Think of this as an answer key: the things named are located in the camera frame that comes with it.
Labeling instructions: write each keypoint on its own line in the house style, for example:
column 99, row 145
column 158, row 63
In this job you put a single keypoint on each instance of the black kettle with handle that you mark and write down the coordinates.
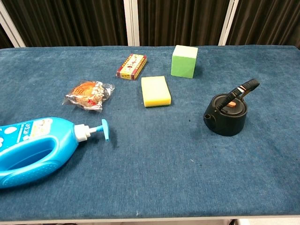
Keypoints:
column 225, row 119

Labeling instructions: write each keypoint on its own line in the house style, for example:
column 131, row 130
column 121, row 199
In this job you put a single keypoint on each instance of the yellow sponge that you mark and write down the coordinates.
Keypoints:
column 154, row 90

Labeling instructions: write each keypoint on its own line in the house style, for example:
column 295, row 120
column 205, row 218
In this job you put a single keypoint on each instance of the red yellow printed box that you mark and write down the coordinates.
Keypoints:
column 131, row 66

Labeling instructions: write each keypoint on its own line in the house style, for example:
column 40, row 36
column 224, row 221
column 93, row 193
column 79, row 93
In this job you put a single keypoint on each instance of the blue table cloth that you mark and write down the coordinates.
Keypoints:
column 164, row 164

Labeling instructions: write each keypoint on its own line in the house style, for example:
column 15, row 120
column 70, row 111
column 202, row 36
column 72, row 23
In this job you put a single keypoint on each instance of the green cube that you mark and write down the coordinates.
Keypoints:
column 184, row 63

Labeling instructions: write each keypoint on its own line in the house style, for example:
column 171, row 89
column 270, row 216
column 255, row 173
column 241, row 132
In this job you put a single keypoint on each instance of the wrapped mooncake packet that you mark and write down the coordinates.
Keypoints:
column 86, row 93

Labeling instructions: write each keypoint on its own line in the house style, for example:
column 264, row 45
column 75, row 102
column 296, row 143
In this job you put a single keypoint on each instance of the blue detergent pump bottle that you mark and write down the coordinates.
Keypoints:
column 58, row 127

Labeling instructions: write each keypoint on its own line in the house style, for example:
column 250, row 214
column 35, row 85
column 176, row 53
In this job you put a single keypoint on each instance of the dark pleated curtain panel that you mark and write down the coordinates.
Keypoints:
column 3, row 40
column 70, row 21
column 269, row 21
column 180, row 21

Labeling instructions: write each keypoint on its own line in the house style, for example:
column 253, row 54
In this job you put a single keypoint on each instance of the white frame post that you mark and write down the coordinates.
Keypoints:
column 14, row 35
column 131, row 23
column 226, row 28

